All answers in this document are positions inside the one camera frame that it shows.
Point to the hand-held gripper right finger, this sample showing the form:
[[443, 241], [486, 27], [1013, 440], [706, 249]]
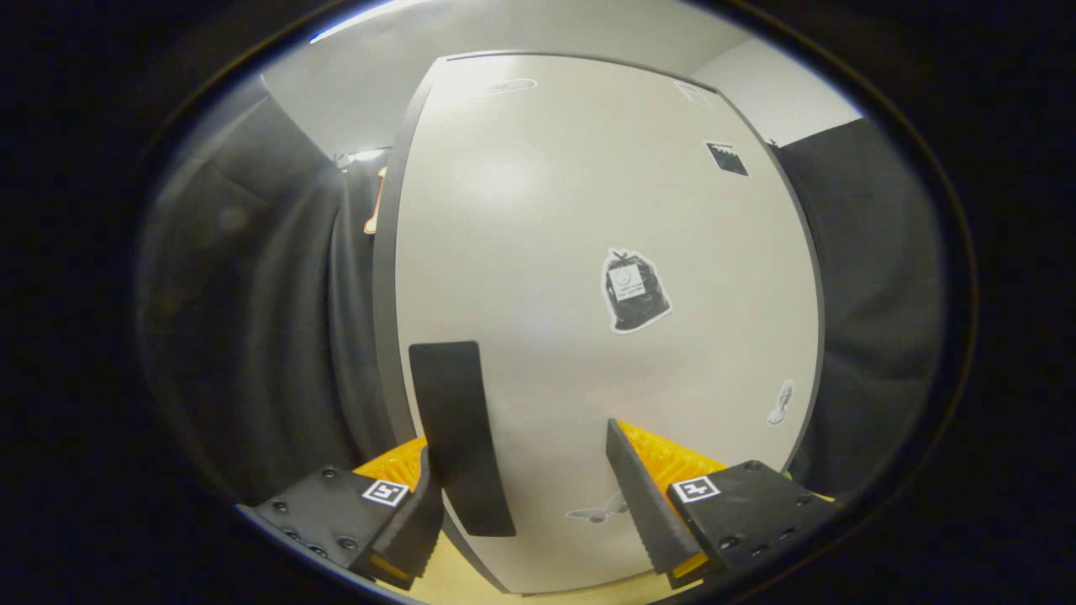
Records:
[[643, 496]]

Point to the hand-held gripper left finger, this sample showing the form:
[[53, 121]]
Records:
[[458, 420]]

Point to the black backdrop cloth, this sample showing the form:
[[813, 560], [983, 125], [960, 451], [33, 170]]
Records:
[[252, 336]]

